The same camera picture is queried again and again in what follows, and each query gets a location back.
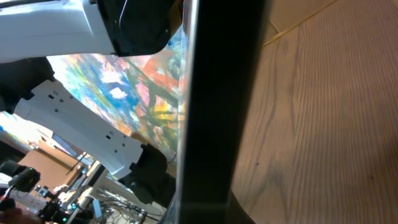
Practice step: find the cluttered background desk equipment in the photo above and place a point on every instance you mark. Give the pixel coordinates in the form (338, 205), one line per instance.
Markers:
(93, 196)

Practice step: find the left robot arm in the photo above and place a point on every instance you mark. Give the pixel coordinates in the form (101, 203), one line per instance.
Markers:
(31, 31)

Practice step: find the rose gold Galaxy smartphone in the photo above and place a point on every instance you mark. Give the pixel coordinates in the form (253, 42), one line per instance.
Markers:
(221, 41)

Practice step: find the colourful abstract painting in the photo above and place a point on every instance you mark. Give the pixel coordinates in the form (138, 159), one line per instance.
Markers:
(135, 94)

